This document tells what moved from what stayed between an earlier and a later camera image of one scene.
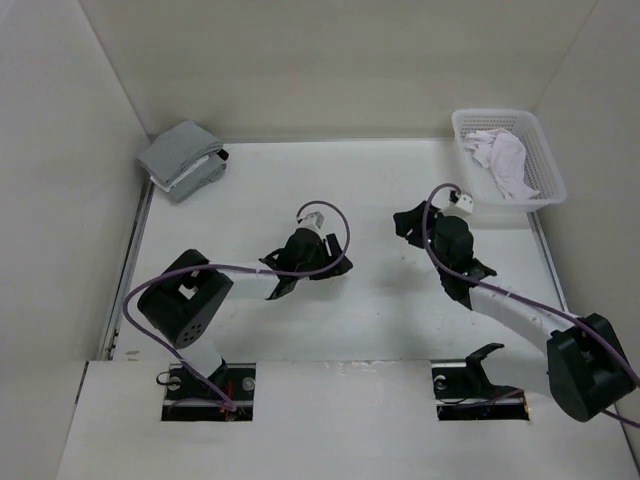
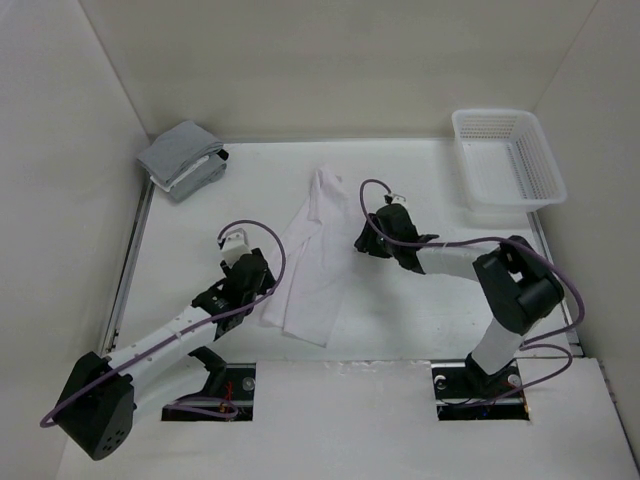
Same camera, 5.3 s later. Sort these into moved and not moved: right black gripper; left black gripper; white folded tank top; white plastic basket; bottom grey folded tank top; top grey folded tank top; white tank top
Moved: right black gripper; white tank top; left black gripper
Not moved: white plastic basket; bottom grey folded tank top; white folded tank top; top grey folded tank top
